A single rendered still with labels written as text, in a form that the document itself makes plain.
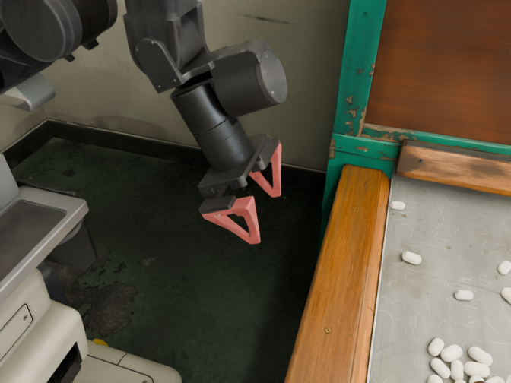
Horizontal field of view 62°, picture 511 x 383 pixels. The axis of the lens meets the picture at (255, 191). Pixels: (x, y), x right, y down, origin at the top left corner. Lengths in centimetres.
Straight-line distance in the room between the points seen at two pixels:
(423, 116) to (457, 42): 17
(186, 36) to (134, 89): 184
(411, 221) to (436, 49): 36
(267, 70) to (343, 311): 46
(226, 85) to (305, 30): 139
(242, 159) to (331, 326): 36
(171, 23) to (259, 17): 143
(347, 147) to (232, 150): 59
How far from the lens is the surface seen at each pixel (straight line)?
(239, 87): 45
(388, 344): 78
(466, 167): 103
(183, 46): 47
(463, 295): 87
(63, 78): 256
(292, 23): 184
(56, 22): 50
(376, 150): 106
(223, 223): 52
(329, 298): 78
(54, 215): 56
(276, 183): 60
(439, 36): 95
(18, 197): 61
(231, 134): 50
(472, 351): 80
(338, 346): 73
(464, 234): 101
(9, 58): 60
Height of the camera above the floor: 139
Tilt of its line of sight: 40 degrees down
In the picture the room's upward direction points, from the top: straight up
